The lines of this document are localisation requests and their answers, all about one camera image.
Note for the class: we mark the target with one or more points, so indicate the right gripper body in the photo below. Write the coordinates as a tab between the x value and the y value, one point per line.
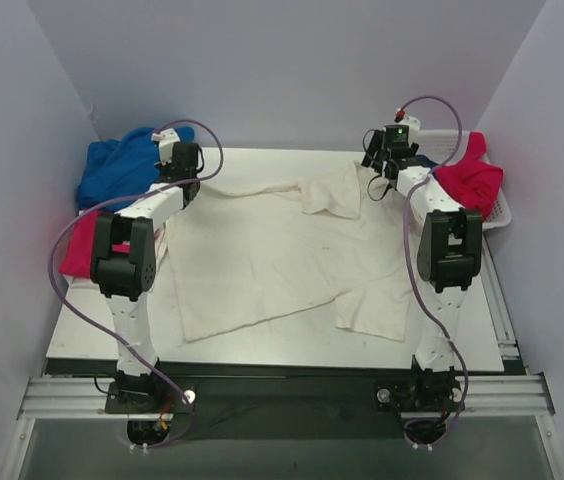
375	156

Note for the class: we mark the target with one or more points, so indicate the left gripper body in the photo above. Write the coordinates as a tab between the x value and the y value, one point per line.
182	170

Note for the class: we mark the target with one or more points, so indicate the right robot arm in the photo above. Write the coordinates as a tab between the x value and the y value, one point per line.
443	253

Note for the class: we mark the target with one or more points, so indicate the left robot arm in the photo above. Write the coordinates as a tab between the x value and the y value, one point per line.
124	263

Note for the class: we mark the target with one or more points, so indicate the blue t-shirt in basket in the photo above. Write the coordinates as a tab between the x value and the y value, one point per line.
424	162

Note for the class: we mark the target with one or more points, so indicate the blue t-shirt pile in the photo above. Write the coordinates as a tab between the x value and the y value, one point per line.
118	168

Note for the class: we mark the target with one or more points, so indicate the red t-shirt in basket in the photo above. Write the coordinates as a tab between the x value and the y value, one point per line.
472	182

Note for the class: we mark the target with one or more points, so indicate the folded red t-shirt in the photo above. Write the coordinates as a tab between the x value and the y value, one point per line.
77	260

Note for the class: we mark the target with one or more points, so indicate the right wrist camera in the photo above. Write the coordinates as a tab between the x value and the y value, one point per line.
411	122

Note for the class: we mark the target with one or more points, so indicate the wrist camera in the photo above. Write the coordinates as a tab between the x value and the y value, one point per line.
165	140
411	122

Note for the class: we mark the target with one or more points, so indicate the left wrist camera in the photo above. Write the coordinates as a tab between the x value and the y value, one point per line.
165	140

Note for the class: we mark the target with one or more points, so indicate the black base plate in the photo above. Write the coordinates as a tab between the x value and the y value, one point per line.
232	402

